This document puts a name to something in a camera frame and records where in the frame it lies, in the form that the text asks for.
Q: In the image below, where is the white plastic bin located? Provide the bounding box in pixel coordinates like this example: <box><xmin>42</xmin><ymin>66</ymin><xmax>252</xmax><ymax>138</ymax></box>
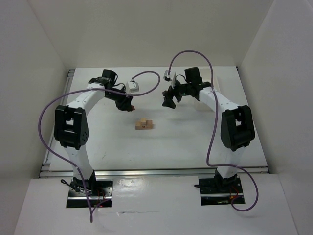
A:
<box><xmin>195</xmin><ymin>68</ymin><xmax>224</xmax><ymax>111</ymax></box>

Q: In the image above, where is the long light wood block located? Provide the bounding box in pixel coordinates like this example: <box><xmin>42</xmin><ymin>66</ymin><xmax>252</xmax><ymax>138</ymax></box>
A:
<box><xmin>135</xmin><ymin>122</ymin><xmax>153</xmax><ymax>130</ymax></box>

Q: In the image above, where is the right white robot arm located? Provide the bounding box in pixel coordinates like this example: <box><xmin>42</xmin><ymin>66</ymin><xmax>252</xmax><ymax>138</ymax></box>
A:
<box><xmin>162</xmin><ymin>67</ymin><xmax>255</xmax><ymax>190</ymax></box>

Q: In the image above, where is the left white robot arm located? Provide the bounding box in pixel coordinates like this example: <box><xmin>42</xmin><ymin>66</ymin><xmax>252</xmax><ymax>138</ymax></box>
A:
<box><xmin>54</xmin><ymin>69</ymin><xmax>134</xmax><ymax>192</ymax></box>

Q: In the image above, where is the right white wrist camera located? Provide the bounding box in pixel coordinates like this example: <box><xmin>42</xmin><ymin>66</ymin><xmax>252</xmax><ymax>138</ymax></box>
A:
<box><xmin>163</xmin><ymin>70</ymin><xmax>177</xmax><ymax>90</ymax></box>

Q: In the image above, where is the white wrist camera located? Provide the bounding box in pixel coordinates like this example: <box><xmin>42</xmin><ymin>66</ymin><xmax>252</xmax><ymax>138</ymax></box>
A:
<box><xmin>125</xmin><ymin>80</ymin><xmax>139</xmax><ymax>94</ymax></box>
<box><xmin>163</xmin><ymin>70</ymin><xmax>177</xmax><ymax>90</ymax></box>

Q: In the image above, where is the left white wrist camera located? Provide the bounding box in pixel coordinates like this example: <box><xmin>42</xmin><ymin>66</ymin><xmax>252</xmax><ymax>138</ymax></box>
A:
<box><xmin>125</xmin><ymin>80</ymin><xmax>139</xmax><ymax>94</ymax></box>

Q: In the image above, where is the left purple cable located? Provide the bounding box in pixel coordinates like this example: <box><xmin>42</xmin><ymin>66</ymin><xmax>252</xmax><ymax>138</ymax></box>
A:
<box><xmin>38</xmin><ymin>70</ymin><xmax>161</xmax><ymax>223</ymax></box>

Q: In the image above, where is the aluminium left rail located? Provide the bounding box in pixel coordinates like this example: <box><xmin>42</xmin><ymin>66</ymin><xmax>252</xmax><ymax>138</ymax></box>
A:
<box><xmin>46</xmin><ymin>69</ymin><xmax>75</xmax><ymax>162</ymax></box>

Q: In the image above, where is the aluminium rail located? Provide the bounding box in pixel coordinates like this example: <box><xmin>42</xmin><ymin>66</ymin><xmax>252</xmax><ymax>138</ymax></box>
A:
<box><xmin>39</xmin><ymin>164</ymin><xmax>269</xmax><ymax>177</ymax></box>
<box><xmin>46</xmin><ymin>69</ymin><xmax>75</xmax><ymax>162</ymax></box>

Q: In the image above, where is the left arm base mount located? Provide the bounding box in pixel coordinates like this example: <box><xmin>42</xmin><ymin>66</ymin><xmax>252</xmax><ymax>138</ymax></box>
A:
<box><xmin>60</xmin><ymin>179</ymin><xmax>113</xmax><ymax>208</ymax></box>

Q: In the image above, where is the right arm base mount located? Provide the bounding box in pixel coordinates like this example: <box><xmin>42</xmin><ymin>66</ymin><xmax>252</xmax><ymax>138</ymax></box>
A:
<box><xmin>194</xmin><ymin>178</ymin><xmax>245</xmax><ymax>206</ymax></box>

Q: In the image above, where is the aluminium front rail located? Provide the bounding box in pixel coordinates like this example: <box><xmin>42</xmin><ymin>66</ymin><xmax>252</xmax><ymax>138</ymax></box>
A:
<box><xmin>39</xmin><ymin>164</ymin><xmax>269</xmax><ymax>177</ymax></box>

